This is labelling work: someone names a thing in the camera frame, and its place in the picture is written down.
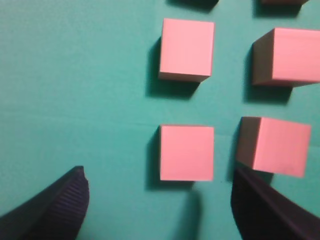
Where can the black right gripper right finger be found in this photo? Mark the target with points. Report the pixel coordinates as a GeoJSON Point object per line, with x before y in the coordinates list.
{"type": "Point", "coordinates": [262, 213]}

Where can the pink cube column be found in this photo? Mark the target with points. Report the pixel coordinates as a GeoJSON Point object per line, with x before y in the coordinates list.
{"type": "Point", "coordinates": [286, 57]}
{"type": "Point", "coordinates": [273, 145]}
{"type": "Point", "coordinates": [187, 50]}
{"type": "Point", "coordinates": [195, 3]}
{"type": "Point", "coordinates": [186, 153]}
{"type": "Point", "coordinates": [284, 2]}

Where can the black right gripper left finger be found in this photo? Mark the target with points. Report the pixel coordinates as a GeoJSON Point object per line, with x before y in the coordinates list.
{"type": "Point", "coordinates": [56, 213]}

